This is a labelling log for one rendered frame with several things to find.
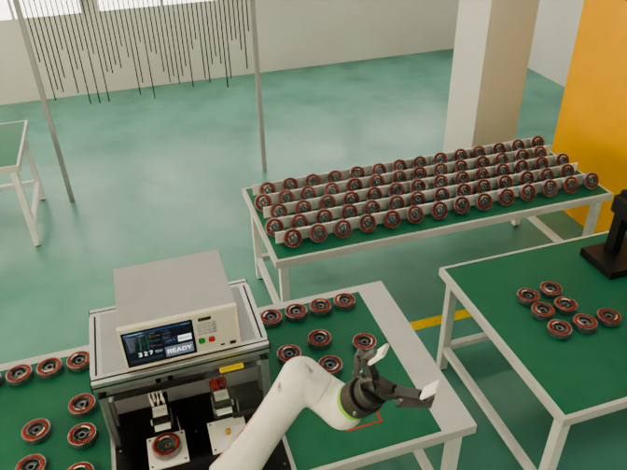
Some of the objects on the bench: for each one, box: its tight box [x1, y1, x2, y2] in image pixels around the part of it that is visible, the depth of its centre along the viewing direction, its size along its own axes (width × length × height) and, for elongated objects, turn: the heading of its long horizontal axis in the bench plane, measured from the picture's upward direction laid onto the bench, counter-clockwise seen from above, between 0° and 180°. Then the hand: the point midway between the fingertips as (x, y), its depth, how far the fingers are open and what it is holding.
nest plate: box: [146, 430, 189, 470], centre depth 239 cm, size 15×15×1 cm
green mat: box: [259, 292, 441, 470], centre depth 277 cm, size 94×61×1 cm, turn 19°
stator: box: [353, 333, 377, 353], centre depth 287 cm, size 11×11×4 cm
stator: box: [308, 329, 331, 350], centre depth 289 cm, size 11×11×4 cm
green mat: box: [0, 352, 112, 470], centre depth 246 cm, size 94×61×1 cm, turn 19°
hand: (410, 368), depth 127 cm, fingers open, 13 cm apart
